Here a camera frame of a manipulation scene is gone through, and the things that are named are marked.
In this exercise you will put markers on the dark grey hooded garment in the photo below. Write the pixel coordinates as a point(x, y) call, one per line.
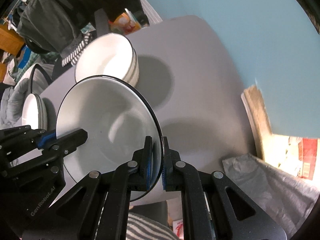
point(56, 26)

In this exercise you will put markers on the black office chair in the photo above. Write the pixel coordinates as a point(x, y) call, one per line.
point(112, 9)

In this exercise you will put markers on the striped grey white cloth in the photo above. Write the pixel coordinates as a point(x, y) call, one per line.
point(141, 227)

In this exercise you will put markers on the wooden board by wall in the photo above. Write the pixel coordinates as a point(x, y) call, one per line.
point(255, 108)

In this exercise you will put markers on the green checkered cloth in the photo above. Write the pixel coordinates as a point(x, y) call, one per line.
point(29, 58)

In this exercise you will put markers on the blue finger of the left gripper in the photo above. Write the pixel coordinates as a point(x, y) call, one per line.
point(44, 138)
point(68, 143)

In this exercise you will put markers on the orange wooden cabinet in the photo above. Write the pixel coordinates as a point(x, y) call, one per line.
point(11, 43)

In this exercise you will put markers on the silver foil bag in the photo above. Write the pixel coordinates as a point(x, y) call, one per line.
point(288, 200)

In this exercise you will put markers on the grey puffy blanket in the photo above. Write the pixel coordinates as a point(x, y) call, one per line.
point(12, 104)

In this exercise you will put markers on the red white box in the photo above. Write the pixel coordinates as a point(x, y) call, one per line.
point(178, 229)

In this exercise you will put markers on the white plate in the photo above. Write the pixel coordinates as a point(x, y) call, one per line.
point(117, 119)
point(111, 54)
point(34, 112)

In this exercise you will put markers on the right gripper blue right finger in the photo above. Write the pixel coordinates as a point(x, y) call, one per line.
point(170, 178)

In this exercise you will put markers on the white plate top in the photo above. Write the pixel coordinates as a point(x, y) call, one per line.
point(111, 54)

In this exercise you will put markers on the orange snack packaging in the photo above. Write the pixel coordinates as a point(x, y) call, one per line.
point(125, 24)

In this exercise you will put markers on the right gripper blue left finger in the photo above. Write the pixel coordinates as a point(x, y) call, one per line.
point(142, 177)

